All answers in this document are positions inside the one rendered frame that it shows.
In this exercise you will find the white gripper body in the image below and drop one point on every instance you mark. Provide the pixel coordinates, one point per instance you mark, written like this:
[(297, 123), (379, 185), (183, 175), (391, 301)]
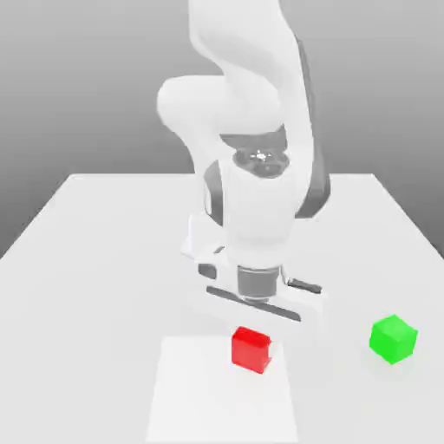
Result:
[(305, 308)]

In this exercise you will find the small red cube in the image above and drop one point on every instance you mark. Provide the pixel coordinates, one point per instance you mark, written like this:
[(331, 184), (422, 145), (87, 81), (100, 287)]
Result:
[(248, 350)]

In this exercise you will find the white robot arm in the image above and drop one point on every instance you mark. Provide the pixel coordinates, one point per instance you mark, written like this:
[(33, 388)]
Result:
[(256, 215)]

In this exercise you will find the small green cube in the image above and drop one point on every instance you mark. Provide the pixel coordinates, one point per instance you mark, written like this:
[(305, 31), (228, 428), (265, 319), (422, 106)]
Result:
[(392, 341)]

